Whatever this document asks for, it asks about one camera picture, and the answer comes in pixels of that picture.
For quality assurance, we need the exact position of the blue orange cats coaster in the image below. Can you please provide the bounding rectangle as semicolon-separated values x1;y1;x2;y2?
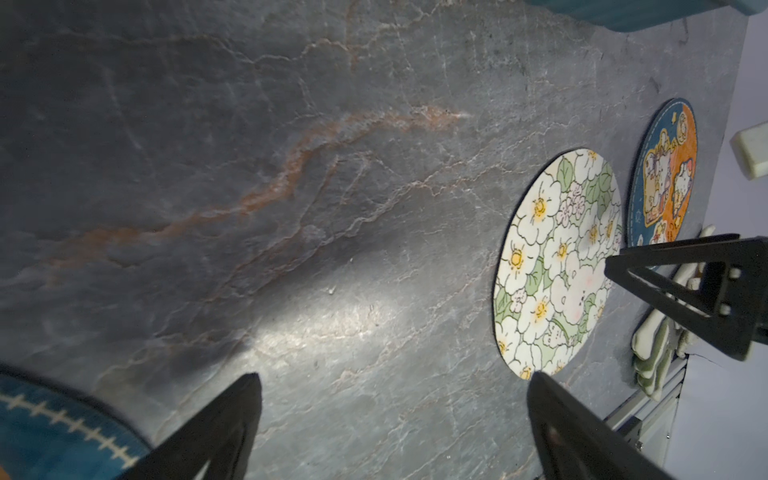
625;98;698;247

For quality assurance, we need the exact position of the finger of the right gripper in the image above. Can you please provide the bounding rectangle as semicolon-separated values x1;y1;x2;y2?
605;233;767;361

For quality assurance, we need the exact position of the teal plastic storage box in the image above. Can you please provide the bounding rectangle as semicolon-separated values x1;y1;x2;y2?
528;0;767;33

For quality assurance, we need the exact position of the white green floral coaster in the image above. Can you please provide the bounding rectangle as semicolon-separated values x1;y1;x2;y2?
493;148;623;380

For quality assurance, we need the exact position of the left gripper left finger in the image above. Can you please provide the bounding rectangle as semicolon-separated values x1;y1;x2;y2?
120;373;263;479

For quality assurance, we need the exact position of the white green work glove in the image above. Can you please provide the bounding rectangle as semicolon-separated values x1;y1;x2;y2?
629;224;718;402

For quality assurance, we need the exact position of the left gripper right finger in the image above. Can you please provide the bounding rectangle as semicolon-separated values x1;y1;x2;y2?
526;371;671;480

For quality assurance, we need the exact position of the blue orange animals coaster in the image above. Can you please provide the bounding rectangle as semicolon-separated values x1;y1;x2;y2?
1;368;152;479

